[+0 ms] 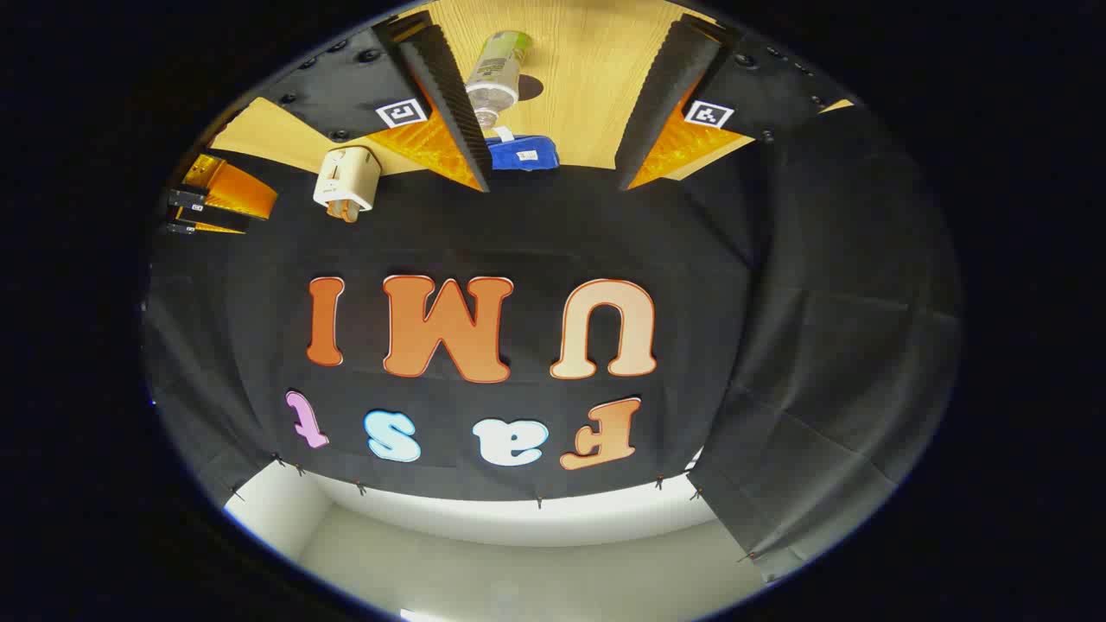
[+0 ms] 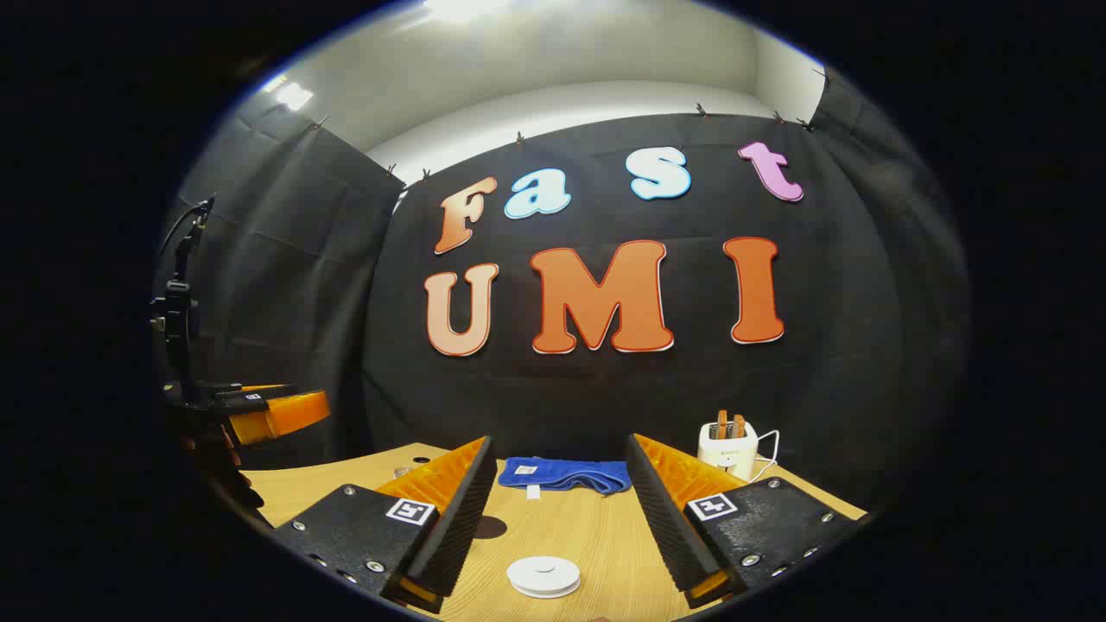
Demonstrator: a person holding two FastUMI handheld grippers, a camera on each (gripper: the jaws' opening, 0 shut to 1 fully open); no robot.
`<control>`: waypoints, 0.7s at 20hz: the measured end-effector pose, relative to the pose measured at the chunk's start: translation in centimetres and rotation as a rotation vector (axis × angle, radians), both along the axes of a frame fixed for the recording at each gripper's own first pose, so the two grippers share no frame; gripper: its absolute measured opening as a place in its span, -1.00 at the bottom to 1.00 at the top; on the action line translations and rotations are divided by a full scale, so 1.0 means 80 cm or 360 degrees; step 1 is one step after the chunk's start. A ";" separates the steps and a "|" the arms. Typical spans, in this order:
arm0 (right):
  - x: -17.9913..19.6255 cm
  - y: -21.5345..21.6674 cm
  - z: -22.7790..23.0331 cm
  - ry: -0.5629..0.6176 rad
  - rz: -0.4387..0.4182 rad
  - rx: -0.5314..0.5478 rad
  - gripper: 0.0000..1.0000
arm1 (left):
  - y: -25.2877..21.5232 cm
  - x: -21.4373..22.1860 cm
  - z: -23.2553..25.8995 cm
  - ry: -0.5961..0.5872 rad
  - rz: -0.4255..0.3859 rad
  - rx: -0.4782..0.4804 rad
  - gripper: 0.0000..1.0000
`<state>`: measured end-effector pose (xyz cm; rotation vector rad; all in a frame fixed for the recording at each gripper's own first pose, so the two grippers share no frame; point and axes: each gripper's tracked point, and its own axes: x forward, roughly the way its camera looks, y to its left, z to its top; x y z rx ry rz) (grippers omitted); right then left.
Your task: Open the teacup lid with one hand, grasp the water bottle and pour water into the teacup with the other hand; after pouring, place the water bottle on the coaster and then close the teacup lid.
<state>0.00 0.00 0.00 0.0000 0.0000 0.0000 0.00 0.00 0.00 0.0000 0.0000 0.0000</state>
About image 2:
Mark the black backdrop cloth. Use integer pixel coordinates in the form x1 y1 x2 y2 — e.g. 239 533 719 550
154 73 973 519

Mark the white teacup lid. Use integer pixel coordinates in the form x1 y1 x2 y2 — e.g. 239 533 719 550
506 555 582 593

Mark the blue towel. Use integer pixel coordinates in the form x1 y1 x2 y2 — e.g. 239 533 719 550
499 456 632 500

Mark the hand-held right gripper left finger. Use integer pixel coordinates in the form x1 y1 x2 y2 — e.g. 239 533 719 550
275 435 499 616

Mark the white toaster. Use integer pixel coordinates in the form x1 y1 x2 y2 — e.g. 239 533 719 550
698 421 760 481

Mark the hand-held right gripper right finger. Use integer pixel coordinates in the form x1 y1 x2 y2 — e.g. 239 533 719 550
626 432 868 610

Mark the white toaster cable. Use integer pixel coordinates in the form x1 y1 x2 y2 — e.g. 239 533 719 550
750 429 781 481

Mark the ceiling light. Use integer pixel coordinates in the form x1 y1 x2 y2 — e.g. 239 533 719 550
273 79 315 112

